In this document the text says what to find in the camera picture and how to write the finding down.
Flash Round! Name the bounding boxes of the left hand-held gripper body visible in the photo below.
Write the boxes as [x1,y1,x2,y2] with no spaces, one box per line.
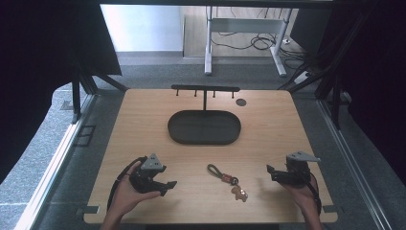
[128,152,168,195]

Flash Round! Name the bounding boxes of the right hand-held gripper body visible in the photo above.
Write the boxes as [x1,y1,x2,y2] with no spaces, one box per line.
[274,150,322,188]

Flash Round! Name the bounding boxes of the keychain with brown bear charm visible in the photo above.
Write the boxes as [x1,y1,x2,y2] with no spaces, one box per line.
[206,163,249,203]

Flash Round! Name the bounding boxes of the black key rack with tray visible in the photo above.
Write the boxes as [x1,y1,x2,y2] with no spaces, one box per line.
[167,83,242,146]

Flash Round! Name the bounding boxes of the person's right hand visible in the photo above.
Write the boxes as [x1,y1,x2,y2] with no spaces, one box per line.
[282,176,321,214]

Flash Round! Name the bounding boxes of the person's left hand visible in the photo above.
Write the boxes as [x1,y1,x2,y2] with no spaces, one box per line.
[111,160,162,216]

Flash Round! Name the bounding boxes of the white power strip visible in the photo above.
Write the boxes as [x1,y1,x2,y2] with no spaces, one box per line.
[293,71,311,85]

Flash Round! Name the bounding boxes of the black curtain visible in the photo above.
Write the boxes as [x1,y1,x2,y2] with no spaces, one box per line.
[0,0,123,185]
[288,0,406,186]

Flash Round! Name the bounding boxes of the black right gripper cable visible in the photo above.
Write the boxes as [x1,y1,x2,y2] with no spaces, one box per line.
[298,171,323,216]

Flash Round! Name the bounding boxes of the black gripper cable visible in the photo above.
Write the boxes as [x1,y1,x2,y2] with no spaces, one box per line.
[106,155,148,212]
[298,171,323,216]

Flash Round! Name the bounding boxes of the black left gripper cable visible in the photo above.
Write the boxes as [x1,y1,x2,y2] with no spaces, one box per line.
[106,155,148,212]

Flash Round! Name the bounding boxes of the aluminium floor rail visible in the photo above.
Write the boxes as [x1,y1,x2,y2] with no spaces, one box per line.
[13,94,99,230]
[317,99,392,230]

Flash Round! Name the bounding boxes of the black metal frame strut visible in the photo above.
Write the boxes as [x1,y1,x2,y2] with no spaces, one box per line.
[278,6,376,130]
[70,61,129,125]

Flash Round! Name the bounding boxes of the black floor cables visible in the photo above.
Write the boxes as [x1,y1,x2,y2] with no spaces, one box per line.
[211,31,309,70]

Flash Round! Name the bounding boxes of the white metal desk frame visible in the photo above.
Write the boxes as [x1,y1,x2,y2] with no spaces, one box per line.
[204,6,293,78]

